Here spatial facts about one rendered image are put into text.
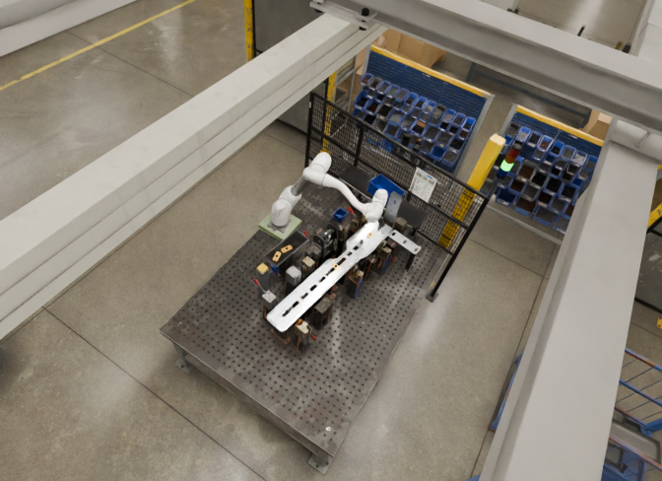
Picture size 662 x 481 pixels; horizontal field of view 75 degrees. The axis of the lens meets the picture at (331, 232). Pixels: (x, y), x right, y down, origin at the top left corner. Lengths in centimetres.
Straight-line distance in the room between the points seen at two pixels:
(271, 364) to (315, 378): 35
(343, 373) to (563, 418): 282
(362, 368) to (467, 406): 129
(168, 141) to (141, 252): 420
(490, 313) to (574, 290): 410
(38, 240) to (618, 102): 112
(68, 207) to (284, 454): 342
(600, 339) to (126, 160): 80
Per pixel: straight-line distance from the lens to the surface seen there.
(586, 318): 81
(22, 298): 76
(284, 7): 529
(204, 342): 355
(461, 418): 434
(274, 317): 326
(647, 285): 559
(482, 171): 354
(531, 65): 115
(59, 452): 433
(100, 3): 161
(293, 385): 338
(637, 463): 483
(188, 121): 85
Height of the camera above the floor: 391
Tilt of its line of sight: 51 degrees down
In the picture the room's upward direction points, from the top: 9 degrees clockwise
